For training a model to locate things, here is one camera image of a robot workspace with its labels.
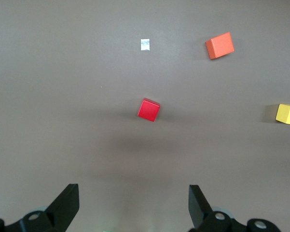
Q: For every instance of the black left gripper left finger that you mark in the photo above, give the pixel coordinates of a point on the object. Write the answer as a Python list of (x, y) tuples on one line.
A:
[(62, 205)]

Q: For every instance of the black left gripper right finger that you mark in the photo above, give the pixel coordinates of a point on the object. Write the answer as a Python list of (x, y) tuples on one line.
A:
[(197, 207)]

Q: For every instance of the red block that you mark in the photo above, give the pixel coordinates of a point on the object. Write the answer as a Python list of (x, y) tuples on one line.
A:
[(148, 111)]

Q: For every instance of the yellow block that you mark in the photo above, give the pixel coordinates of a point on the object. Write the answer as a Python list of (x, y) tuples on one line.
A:
[(288, 114)]

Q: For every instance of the orange block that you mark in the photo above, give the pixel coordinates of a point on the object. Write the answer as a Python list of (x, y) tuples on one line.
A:
[(219, 46)]

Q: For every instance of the small tape patch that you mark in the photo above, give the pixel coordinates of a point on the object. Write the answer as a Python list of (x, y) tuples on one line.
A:
[(145, 44)]

